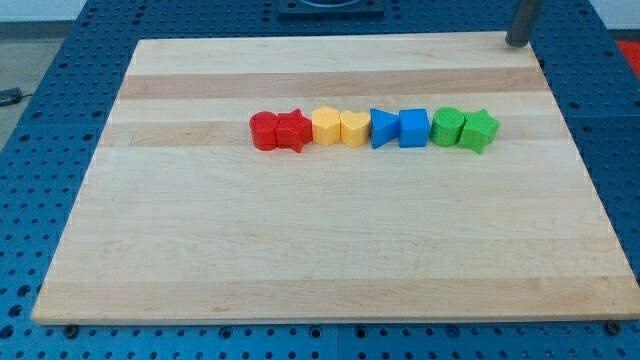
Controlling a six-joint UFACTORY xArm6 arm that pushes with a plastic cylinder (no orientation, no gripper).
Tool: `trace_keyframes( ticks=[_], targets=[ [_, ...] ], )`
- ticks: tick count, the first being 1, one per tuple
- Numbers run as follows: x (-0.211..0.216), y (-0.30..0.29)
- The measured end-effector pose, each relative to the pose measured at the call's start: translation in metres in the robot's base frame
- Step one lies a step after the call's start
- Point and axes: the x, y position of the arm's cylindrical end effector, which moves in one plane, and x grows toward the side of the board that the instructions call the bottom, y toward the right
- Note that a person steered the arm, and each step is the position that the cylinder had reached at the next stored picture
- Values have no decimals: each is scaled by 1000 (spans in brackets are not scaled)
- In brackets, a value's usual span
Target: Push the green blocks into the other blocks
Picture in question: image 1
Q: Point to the green cylinder block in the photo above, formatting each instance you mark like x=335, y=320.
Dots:
x=447, y=126

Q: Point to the yellow heart block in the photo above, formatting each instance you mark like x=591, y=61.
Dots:
x=355, y=128

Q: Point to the red star block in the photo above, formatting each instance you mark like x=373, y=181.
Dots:
x=293, y=130

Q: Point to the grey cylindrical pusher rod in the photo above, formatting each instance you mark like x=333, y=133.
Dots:
x=523, y=23

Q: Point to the black device on floor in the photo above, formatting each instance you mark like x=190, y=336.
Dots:
x=10, y=96

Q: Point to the green star block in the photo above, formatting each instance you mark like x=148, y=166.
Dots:
x=479, y=130

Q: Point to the blue cube block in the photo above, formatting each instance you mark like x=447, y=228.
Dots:
x=414, y=128

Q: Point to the blue triangle block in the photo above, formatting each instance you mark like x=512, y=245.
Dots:
x=384, y=127

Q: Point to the wooden board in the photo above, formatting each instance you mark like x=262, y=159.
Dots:
x=181, y=220

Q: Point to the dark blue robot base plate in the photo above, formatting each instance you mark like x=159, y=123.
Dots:
x=299, y=8

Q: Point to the red cylinder block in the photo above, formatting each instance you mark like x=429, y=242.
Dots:
x=263, y=127

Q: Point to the yellow hexagon block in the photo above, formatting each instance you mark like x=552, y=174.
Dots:
x=326, y=129

